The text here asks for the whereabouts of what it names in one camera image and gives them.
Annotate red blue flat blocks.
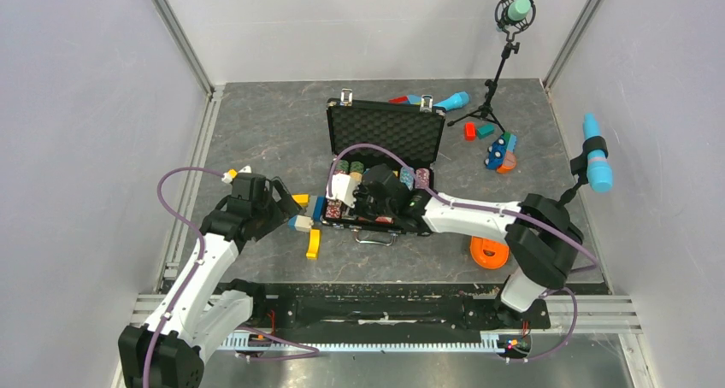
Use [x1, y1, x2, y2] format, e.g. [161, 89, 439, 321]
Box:
[389, 95, 422, 105]

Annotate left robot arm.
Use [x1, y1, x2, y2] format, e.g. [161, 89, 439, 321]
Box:
[118, 167, 302, 387]

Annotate blue microphone on stand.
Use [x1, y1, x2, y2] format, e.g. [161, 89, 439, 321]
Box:
[557, 113, 614, 206]

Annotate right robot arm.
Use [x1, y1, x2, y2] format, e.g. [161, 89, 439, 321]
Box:
[325, 164, 588, 326]

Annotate black poker case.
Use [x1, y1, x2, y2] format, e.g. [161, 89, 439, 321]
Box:
[321, 89, 446, 239]

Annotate white blue block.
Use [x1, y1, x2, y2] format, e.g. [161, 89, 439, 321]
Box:
[287, 215, 314, 232]

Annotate blue toy microphone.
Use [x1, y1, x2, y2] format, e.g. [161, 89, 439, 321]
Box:
[433, 91, 470, 112]

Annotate red chip row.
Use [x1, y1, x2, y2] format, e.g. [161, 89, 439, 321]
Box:
[325, 160, 350, 220]

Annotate red small block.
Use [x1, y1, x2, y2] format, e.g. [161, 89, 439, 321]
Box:
[464, 122, 477, 141]

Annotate teal small block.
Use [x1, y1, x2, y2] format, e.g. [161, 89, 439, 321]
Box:
[475, 124, 496, 139]

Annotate blue grey block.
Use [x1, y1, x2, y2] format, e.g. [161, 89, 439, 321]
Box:
[308, 196, 326, 221]

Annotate blue toy car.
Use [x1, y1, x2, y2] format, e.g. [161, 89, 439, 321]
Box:
[484, 132, 517, 174]

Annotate green microphone on tripod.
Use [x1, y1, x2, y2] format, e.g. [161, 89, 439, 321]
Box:
[446, 0, 536, 134]

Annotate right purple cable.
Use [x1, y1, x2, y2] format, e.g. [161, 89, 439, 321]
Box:
[326, 143, 599, 365]

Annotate green purple chip row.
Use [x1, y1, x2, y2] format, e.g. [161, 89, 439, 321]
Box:
[415, 168, 431, 189]

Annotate purple cable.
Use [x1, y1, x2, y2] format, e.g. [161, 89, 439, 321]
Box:
[326, 143, 599, 365]
[141, 167, 321, 388]

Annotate yellow small block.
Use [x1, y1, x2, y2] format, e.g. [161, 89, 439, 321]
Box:
[292, 193, 310, 208]

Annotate yellow long block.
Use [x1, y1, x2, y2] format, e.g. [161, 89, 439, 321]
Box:
[305, 228, 321, 260]

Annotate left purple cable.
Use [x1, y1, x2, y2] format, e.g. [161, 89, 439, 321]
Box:
[141, 167, 321, 388]

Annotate blue chip row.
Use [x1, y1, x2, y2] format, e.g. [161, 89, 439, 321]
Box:
[398, 167, 416, 191]

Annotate orange curved track piece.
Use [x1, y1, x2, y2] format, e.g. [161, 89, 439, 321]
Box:
[469, 237, 510, 270]

